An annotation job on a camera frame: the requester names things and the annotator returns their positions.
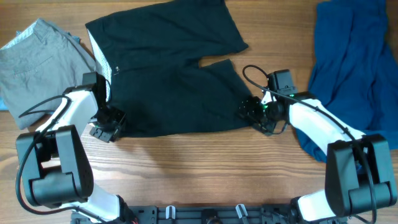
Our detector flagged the black shorts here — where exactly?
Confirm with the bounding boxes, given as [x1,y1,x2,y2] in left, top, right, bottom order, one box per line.
[86,1,251,138]

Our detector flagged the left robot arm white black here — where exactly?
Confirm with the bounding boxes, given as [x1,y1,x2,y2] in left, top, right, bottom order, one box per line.
[16,72,139,223]

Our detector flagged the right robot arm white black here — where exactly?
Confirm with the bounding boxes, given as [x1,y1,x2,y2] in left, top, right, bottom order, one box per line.
[239,70,397,223]

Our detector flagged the grey folded shorts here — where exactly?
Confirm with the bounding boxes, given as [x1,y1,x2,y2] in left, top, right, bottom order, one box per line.
[1,19,96,129]

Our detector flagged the dark blue garment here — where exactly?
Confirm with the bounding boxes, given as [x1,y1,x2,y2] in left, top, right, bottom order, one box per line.
[308,0,397,149]

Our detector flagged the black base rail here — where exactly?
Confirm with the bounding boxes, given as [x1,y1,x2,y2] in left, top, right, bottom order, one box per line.
[70,203,312,224]

